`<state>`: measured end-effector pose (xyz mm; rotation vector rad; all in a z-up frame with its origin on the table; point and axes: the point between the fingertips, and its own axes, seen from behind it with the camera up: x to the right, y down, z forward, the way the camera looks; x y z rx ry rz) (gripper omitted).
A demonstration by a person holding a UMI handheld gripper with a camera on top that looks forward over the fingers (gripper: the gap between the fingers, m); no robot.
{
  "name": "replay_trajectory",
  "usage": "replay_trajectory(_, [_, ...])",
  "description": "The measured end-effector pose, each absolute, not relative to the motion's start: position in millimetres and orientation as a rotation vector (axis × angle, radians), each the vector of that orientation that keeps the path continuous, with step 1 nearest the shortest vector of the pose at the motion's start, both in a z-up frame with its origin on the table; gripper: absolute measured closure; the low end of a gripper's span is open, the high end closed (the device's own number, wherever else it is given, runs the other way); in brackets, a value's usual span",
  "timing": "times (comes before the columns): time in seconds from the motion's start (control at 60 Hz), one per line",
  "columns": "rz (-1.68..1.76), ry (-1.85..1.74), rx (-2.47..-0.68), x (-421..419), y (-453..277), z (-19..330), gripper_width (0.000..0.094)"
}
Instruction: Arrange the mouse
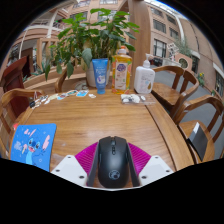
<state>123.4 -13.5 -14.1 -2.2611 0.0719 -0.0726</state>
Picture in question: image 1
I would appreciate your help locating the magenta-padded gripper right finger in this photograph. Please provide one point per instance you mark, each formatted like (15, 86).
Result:
(155, 168)

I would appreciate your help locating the blue cartoon sticker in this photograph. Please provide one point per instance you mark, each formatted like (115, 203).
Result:
(82, 93)

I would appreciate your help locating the spiky green agave plant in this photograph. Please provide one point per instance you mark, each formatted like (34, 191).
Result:
(37, 70)

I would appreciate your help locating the dark red wooden podium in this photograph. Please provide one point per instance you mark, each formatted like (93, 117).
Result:
(15, 75)

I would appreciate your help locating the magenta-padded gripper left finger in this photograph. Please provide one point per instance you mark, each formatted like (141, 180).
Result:
(68, 168)

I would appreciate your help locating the black computer mouse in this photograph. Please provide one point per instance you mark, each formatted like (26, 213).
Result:
(113, 163)

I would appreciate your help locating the small white sticker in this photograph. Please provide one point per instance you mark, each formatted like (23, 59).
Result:
(92, 96)

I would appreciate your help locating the blue squeeze tube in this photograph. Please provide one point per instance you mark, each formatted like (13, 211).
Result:
(100, 76)

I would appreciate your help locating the wooden armchair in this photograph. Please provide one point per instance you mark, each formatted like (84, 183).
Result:
(166, 91)
(13, 95)
(193, 106)
(60, 81)

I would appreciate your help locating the orange dish soap bottle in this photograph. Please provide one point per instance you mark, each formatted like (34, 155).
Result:
(121, 73)

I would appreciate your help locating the black key fob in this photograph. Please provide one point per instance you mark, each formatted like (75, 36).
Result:
(32, 104)

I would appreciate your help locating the green plant in white pot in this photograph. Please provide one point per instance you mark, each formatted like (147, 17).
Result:
(93, 36)

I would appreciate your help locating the white sculpture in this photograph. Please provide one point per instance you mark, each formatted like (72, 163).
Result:
(173, 50)

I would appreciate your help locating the black box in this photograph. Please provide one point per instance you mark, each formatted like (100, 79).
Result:
(199, 141)

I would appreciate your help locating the white pump bottle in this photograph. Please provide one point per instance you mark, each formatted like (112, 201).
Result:
(144, 80)

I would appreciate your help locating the blue cartoon mouse pad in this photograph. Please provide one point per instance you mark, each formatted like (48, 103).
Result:
(33, 145)

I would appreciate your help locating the clear plastic packet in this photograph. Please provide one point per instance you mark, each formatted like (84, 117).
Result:
(133, 98)

